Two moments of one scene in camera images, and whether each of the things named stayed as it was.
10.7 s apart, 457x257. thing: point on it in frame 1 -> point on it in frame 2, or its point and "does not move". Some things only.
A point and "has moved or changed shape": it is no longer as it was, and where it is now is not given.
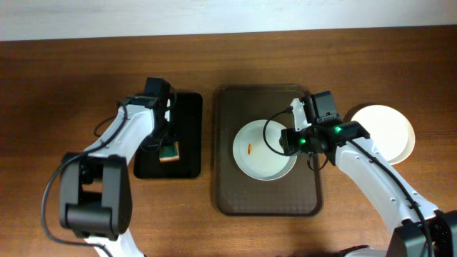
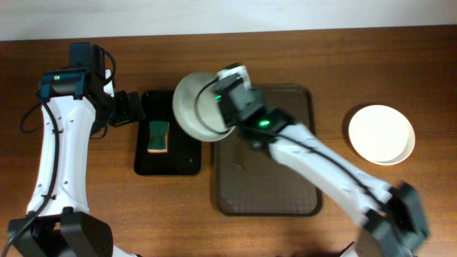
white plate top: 390,131 does not move
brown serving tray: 298,192 does not move
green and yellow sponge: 169,153 has moved or changed shape
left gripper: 163,139 -> 126,107
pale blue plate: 254,158 -> 185,112
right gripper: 289,143 -> 232,98
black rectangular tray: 186,116 does not move
